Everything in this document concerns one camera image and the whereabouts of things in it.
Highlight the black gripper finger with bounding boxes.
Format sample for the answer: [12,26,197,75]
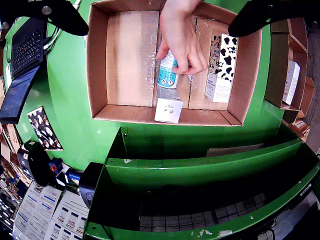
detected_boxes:
[0,0,90,37]
[227,0,320,38]

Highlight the white teal spray bottle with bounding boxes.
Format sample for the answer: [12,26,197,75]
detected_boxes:
[156,49,180,90]

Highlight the bare human forearm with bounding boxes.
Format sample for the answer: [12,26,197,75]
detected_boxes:
[159,0,205,16]

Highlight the large cardboard tray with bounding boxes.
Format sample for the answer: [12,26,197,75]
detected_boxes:
[85,0,264,127]

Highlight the plain cardboard box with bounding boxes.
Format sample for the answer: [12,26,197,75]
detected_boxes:
[281,109,313,143]

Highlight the grey cardboard sheet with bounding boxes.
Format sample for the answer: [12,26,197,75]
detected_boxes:
[205,142,266,158]

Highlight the bare human hand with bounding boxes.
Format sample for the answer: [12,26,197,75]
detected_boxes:
[156,12,209,76]

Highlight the black laptop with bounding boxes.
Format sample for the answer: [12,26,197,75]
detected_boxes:
[0,17,49,125]

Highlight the cow print carton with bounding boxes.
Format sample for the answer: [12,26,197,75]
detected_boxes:
[204,33,239,104]

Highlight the white carton with orange stripe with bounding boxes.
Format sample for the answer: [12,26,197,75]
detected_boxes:
[281,60,301,106]

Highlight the black patterned card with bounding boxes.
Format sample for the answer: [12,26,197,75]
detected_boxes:
[26,105,64,152]

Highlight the small carton with metallic top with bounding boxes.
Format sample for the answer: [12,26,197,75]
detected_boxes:
[153,86,184,125]

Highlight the blue and red object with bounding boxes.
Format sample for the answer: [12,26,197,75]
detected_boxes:
[48,156,64,175]

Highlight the black round object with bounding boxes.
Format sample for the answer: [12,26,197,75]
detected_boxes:
[16,140,55,188]

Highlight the black device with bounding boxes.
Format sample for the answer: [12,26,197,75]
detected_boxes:
[78,161,105,209]

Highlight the printed paper sheets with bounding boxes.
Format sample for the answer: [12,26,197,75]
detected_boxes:
[11,181,91,240]

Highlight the white cable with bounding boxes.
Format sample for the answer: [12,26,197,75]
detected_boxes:
[42,0,83,51]

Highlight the wire mesh panel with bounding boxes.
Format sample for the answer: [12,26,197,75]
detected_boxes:
[138,191,267,233]

